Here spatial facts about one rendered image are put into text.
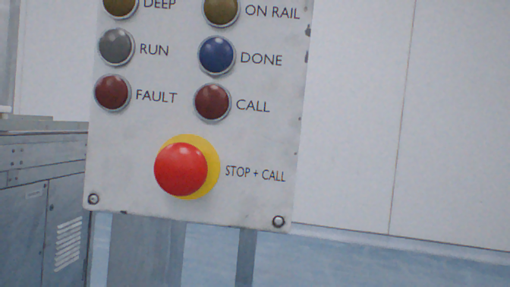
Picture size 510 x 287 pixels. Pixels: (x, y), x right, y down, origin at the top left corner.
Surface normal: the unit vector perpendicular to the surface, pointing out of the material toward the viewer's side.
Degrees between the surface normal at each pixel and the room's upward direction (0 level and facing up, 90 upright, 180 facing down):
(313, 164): 90
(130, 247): 90
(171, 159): 86
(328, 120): 90
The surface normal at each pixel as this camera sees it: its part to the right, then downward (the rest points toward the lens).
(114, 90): -0.04, 0.04
